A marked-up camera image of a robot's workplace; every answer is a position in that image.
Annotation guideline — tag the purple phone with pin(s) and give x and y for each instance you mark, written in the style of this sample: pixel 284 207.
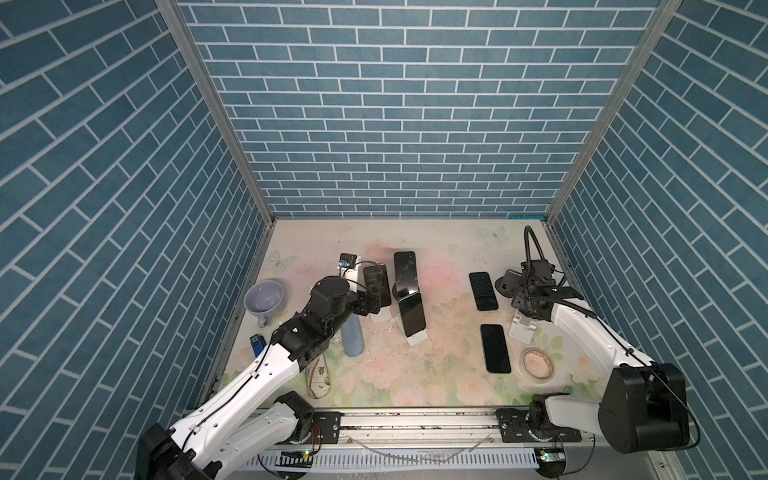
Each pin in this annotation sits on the purple phone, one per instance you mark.
pixel 376 280

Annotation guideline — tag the white stand front centre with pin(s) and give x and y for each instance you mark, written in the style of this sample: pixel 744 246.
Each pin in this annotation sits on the white stand front centre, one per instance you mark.
pixel 417 337

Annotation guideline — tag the teal phone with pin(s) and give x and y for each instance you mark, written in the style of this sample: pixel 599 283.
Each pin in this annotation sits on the teal phone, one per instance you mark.
pixel 412 314

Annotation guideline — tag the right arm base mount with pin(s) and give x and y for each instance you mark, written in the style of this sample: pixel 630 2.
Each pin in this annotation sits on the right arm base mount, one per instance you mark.
pixel 515 426

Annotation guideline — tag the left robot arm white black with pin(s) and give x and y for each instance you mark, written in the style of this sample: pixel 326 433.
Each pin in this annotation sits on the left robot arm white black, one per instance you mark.
pixel 220 436

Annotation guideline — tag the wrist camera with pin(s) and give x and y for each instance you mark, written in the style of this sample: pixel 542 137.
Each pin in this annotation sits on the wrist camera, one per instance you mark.
pixel 540 271
pixel 346 262

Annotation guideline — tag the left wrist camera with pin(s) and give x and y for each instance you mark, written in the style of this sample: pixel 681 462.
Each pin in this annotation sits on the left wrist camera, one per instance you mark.
pixel 346 262

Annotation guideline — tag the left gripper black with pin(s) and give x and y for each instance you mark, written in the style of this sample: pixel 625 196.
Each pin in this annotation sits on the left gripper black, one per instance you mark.
pixel 364 308

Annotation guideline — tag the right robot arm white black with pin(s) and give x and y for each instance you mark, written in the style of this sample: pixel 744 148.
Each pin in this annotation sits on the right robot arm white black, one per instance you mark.
pixel 643 406

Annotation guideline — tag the patterned glasses case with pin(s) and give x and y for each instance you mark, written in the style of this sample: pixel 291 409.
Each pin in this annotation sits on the patterned glasses case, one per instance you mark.
pixel 317 378

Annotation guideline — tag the right metal corner post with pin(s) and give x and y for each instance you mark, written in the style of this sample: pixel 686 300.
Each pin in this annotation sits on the right metal corner post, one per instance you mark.
pixel 657 24

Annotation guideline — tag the white vented cable duct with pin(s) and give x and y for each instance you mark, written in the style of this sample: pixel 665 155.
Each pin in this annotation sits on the white vented cable duct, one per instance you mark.
pixel 359 460

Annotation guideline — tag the white folding stand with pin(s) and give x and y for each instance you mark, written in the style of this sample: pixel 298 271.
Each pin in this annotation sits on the white folding stand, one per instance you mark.
pixel 522 328

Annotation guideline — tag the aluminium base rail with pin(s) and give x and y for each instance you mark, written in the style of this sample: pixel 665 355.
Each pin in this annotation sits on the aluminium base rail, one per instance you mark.
pixel 406 426

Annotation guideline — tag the left metal corner post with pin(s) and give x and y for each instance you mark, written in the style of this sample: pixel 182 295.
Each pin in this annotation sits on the left metal corner post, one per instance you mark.
pixel 173 17

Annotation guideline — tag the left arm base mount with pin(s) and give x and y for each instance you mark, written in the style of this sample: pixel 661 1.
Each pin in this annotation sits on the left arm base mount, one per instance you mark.
pixel 324 428

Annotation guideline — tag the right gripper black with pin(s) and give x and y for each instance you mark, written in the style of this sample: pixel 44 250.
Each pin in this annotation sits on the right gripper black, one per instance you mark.
pixel 518 297

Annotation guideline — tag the white stand far left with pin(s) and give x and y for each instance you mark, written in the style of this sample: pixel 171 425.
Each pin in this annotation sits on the white stand far left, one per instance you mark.
pixel 385 314

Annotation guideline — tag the black round stand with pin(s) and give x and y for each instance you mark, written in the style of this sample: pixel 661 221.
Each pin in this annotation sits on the black round stand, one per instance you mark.
pixel 508 285

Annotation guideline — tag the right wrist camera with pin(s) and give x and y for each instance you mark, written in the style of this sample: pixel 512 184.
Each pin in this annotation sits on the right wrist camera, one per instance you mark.
pixel 540 271

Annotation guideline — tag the metal corner post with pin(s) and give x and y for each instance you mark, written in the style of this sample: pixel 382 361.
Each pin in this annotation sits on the metal corner post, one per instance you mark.
pixel 657 24
pixel 173 17

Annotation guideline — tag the blue small box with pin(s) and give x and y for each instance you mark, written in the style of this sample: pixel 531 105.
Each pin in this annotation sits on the blue small box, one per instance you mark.
pixel 258 344

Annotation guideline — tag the black phone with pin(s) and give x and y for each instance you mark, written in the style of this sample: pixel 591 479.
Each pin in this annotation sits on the black phone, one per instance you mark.
pixel 405 267
pixel 496 356
pixel 483 291

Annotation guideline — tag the tape roll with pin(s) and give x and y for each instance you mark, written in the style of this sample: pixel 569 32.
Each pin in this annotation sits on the tape roll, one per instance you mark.
pixel 537 365

